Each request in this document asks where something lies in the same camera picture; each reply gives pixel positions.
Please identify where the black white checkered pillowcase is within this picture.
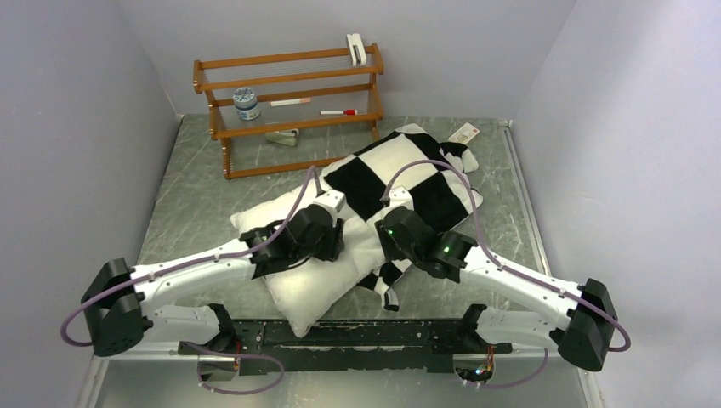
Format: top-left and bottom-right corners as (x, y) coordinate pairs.
(321, 123), (483, 312)

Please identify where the white pillow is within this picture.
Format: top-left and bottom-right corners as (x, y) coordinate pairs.
(264, 199), (384, 337)

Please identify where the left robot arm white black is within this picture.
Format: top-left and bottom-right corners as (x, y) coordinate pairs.
(81, 204), (344, 357)

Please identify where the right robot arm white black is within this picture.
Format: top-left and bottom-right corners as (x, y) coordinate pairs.
(375, 207), (619, 372)

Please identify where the white marker red cap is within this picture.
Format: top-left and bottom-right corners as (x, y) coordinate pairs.
(319, 109), (359, 116)

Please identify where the green white stapler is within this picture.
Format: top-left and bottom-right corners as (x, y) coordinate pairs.
(265, 129), (299, 147)

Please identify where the small white green box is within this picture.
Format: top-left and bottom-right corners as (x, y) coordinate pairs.
(448, 122), (480, 145)

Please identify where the white marker pink cap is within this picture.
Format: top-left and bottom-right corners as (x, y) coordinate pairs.
(269, 97), (311, 107)

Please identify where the wooden shelf rack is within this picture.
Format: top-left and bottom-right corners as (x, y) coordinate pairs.
(192, 43), (384, 180)

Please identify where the blue white round jar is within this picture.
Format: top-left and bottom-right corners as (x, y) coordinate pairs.
(232, 87), (260, 121)

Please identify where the white clip on rack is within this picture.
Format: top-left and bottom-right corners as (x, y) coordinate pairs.
(346, 33), (367, 67)

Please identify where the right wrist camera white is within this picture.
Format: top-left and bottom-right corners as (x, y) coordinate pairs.
(383, 187), (414, 211)

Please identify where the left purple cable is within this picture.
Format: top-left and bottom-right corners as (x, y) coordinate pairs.
(60, 165), (322, 348)

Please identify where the purple cable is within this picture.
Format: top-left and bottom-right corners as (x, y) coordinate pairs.
(60, 165), (322, 348)
(380, 158), (632, 354)

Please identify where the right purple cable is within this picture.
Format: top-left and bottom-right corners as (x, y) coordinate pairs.
(380, 158), (632, 354)

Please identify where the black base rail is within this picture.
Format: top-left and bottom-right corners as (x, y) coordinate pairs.
(204, 318), (513, 376)

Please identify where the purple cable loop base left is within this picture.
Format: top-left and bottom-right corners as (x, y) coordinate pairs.
(188, 343), (287, 396)

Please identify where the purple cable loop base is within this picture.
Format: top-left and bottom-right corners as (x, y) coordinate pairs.
(188, 343), (287, 396)
(453, 348), (550, 392)

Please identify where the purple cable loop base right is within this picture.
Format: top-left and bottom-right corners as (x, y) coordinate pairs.
(453, 348), (550, 392)

